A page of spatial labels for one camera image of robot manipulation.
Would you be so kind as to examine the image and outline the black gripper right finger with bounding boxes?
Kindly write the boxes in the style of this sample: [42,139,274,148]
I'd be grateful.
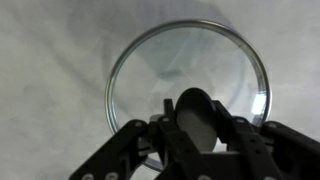
[212,99,320,180]

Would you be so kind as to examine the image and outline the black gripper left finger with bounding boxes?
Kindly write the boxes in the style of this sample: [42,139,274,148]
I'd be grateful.
[68,98,203,180]

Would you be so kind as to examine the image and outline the glass lid with black knob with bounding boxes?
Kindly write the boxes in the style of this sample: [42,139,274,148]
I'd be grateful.
[104,19,273,173]

